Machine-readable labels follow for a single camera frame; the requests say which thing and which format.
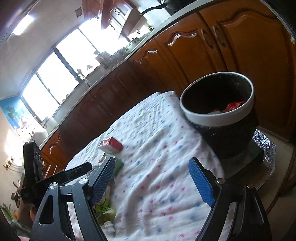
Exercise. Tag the brown wall cabinets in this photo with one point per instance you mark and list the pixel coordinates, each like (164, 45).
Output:
(122, 16)

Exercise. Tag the black wok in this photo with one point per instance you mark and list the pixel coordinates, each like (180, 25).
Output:
(170, 4)

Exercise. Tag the chrome kitchen faucet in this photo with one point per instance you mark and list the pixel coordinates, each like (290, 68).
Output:
(83, 79)

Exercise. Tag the white dotted tablecloth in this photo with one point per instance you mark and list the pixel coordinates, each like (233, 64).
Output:
(154, 194)

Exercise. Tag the green paper box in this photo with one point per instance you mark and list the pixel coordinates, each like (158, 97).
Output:
(118, 166)

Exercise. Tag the silver foil mat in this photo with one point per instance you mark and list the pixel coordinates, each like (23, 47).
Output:
(255, 164)

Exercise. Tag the left hand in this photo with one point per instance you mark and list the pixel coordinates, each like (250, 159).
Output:
(26, 214)

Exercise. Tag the green plastic bag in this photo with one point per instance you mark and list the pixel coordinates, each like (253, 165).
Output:
(104, 212)

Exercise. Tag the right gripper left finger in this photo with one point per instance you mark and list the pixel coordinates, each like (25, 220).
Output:
(99, 179)

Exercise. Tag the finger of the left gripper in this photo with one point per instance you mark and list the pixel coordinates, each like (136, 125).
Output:
(72, 174)

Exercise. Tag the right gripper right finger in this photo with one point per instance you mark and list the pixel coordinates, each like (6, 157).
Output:
(210, 188)

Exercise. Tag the kitchen window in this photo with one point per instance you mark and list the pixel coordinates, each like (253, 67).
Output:
(73, 58)

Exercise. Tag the black white-rimmed trash bin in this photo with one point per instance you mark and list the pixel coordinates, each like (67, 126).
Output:
(203, 101)

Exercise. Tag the white red carton box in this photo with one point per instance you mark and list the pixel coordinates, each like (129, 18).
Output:
(110, 145)

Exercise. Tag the red plastic bag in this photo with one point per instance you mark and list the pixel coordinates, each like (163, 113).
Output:
(232, 106)

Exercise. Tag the brown wooden base cabinets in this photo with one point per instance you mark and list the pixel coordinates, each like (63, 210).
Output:
(204, 37)

